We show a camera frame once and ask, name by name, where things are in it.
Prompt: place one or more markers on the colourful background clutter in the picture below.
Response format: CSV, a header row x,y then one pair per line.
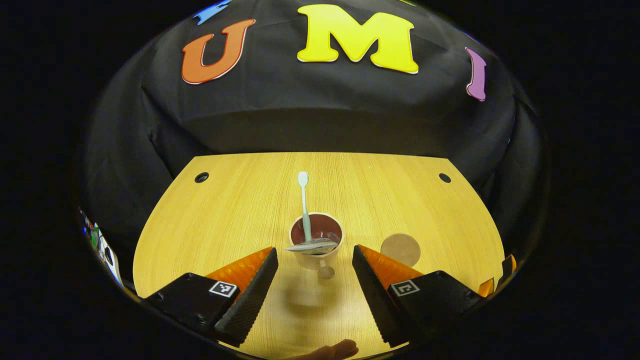
x,y
102,247

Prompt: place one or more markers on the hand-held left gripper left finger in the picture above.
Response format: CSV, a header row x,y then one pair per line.
x,y
250,300

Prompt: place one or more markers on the wooden desktop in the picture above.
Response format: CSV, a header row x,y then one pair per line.
x,y
240,200

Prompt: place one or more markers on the black backdrop cloth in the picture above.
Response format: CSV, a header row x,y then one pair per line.
x,y
320,115

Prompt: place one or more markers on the beige cup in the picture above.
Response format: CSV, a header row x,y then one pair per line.
x,y
307,260

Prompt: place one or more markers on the white toothpaste tube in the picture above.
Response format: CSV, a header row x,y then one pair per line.
x,y
312,247

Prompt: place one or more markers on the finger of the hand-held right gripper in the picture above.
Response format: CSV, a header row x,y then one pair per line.
x,y
486,289
508,267

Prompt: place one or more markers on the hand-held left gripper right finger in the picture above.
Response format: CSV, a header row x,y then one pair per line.
x,y
375,295

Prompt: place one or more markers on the white toothbrush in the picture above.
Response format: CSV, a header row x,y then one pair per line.
x,y
304,210

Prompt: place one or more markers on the round brown coaster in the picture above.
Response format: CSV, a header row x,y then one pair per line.
x,y
401,249

